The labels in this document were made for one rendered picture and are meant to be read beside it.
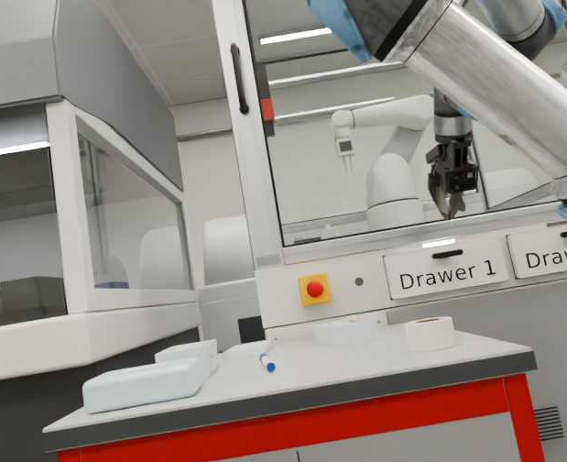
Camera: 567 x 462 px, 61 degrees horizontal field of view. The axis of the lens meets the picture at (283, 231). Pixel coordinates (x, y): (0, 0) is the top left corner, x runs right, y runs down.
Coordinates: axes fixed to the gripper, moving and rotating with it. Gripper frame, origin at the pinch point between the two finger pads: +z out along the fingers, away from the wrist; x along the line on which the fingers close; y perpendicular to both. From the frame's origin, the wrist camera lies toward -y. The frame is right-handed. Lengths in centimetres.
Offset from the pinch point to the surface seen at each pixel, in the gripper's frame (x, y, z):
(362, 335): -26.5, 25.6, 9.2
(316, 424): -38, 56, -4
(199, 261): -117, -287, 165
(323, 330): -33.4, 21.0, 10.2
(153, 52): -111, -293, -16
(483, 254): 9.7, -1.5, 13.8
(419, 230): -4.2, -7.7, 7.6
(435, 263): -2.3, -1.4, 14.0
